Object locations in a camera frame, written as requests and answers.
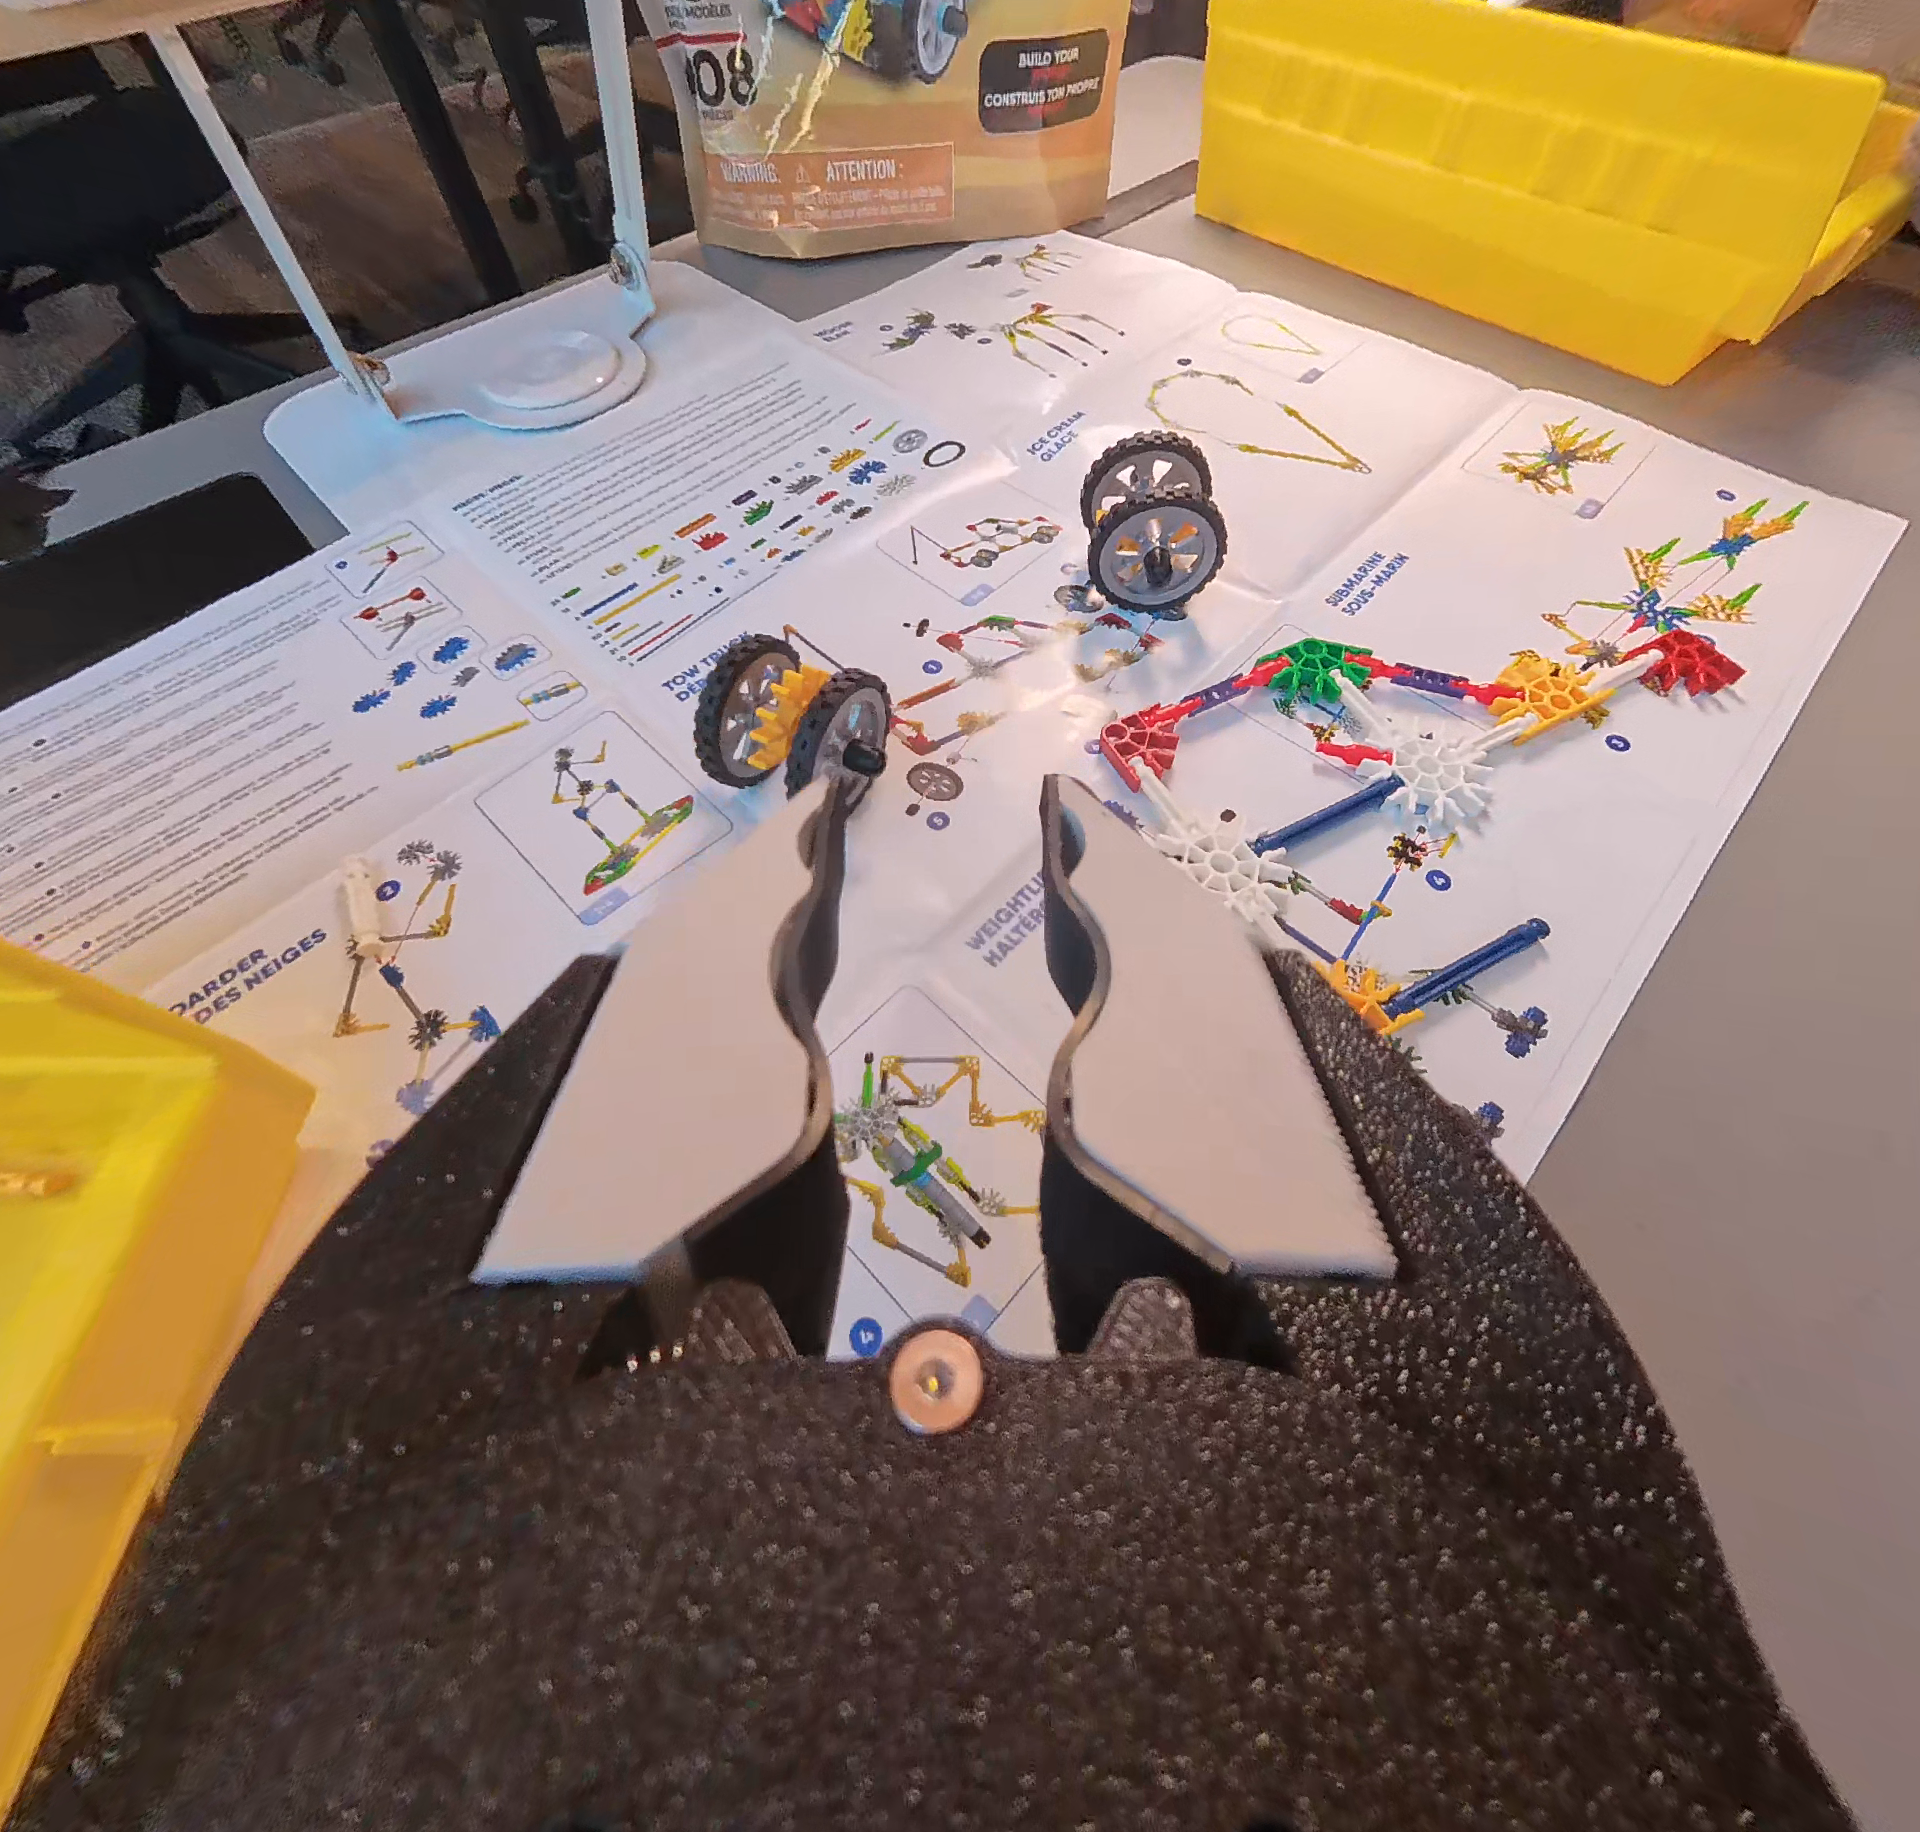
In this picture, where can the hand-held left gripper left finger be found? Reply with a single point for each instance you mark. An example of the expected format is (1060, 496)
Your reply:
(658, 1119)

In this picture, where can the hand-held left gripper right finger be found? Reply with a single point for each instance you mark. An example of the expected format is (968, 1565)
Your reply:
(1209, 1119)

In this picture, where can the yellow plastic bin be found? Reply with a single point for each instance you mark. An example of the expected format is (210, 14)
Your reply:
(121, 1318)
(1496, 153)

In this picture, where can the colourful construction toy model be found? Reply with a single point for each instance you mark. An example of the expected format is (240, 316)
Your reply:
(1140, 743)

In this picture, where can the detached toy model section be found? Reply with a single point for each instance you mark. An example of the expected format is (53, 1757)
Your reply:
(750, 724)

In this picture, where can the toy wheel pair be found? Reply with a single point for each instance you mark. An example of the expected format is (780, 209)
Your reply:
(1151, 545)

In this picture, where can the black desk mat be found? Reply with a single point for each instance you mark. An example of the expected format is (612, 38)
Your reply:
(121, 588)

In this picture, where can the white instruction sheet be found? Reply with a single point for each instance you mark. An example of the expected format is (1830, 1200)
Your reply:
(750, 509)

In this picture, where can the toy packaging bag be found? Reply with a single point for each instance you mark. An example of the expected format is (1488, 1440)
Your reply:
(902, 127)

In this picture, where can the black office chair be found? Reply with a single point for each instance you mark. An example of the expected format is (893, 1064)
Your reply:
(121, 200)

